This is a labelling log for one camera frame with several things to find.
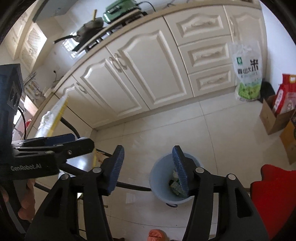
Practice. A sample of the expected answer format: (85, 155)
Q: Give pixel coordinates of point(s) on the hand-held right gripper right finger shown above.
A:
(179, 171)

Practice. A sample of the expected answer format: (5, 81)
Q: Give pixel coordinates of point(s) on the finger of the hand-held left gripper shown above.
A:
(76, 146)
(62, 138)

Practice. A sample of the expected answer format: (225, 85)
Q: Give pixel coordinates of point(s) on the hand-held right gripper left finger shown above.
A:
(116, 169)

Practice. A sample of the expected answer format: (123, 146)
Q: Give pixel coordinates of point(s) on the light blue trash bin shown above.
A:
(159, 180)

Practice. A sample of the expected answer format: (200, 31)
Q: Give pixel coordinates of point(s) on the yellow plastic wrapper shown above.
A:
(54, 115)

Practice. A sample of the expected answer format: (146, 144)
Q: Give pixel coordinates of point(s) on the person's left hand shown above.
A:
(27, 201)

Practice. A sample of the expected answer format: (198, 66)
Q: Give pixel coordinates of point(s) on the round white marble table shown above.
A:
(136, 187)

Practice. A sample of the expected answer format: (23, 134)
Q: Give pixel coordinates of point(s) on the red dish rack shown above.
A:
(27, 124)

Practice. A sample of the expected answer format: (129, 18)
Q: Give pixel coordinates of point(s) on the wooden cutting board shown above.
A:
(30, 105)

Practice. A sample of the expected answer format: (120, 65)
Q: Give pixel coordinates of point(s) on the orange slipper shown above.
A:
(156, 234)

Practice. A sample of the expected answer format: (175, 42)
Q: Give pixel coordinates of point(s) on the cream cabinet drawer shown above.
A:
(198, 24)
(203, 55)
(210, 81)

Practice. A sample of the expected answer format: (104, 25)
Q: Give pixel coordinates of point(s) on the cream lattice door cabinet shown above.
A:
(31, 46)

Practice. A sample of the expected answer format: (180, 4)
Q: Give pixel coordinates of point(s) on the red stool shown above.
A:
(275, 199)

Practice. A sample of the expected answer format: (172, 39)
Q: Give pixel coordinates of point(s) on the cream lower cabinets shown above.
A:
(148, 69)

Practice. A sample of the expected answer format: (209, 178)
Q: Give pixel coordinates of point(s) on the cream cabinets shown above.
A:
(148, 69)
(16, 30)

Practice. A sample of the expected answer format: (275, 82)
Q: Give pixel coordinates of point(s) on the brown cardboard box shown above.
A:
(271, 120)

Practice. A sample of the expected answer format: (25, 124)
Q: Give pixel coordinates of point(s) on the dark wok with lid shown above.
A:
(89, 29)

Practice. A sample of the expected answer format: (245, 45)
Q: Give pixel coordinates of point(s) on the yellow cardboard box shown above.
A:
(289, 141)

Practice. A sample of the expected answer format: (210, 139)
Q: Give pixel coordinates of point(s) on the white green rice bag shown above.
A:
(247, 76)

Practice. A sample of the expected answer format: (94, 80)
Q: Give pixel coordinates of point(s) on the cream upper cabinets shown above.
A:
(16, 30)

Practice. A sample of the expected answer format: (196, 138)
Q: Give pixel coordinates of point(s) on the black bag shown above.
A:
(266, 91)

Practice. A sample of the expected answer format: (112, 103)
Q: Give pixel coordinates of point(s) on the wooden spatula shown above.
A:
(94, 15)

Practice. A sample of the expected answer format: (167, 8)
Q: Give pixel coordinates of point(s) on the range hood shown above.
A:
(53, 10)

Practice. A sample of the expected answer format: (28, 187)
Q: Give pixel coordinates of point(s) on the red white package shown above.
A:
(285, 92)

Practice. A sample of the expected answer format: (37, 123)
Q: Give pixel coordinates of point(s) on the green electric pot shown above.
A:
(120, 10)

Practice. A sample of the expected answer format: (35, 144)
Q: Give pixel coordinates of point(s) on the black gas stove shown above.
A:
(133, 15)

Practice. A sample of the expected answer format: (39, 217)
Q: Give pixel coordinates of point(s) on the metal utensil wall rack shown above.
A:
(32, 80)

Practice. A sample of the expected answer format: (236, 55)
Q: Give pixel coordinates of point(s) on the white wall socket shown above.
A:
(56, 71)

